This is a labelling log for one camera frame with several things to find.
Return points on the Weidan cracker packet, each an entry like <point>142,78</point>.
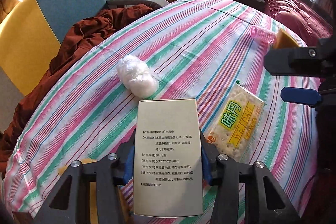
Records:
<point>235,124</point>

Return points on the tall yellow sponge block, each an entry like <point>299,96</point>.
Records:
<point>93,205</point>

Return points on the grey yellow blue armchair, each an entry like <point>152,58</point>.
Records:
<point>32,34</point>

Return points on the rust red blanket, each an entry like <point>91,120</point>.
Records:
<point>80,39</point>

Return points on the pink plastic hair roller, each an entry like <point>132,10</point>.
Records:
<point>261,34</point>

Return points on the yellow sponge wedge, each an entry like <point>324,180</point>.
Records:
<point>284,40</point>

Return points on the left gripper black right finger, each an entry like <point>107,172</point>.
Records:
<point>209,162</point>

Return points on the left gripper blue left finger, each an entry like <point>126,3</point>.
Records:
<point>125,164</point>

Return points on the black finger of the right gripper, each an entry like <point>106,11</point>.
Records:
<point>301,61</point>

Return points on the striped pink green tablecloth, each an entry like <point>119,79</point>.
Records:
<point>198,49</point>

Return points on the cream printed carton box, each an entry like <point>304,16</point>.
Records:
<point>167,180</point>

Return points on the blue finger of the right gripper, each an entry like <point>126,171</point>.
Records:
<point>309,97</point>

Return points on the pink bedspread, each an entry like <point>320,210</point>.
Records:
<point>300,19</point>

